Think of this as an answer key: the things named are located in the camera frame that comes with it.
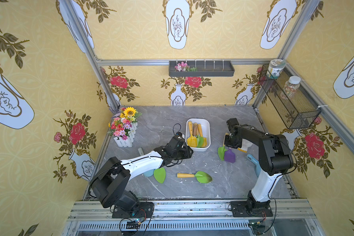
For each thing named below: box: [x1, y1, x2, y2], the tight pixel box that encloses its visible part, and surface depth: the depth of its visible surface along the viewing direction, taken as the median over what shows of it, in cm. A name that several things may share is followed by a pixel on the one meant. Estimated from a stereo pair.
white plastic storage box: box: [185, 118, 211, 152], surface depth 103 cm
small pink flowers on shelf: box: [174, 61, 198, 72], surface depth 89 cm
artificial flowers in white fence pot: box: [107, 106, 143, 148], surface depth 93 cm
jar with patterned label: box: [266, 58, 287, 80], surface depth 87 cm
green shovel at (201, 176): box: [176, 170, 213, 184], surface depth 85 cm
